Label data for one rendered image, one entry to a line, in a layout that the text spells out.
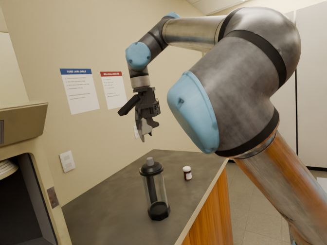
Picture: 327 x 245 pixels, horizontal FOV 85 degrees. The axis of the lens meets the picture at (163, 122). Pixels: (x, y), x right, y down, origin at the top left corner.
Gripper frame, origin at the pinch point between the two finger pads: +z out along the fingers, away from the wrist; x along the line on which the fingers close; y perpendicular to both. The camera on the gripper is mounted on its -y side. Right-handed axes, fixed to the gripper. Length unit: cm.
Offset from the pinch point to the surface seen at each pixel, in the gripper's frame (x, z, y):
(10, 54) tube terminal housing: -28, -35, -24
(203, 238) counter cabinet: 14, 62, 16
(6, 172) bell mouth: -35.0, -2.4, -28.6
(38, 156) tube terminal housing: -28.3, -4.1, -23.9
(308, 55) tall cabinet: 217, -30, 143
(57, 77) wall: 17, -34, -56
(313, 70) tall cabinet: 216, -10, 147
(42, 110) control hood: -30.4, -17.9, -14.2
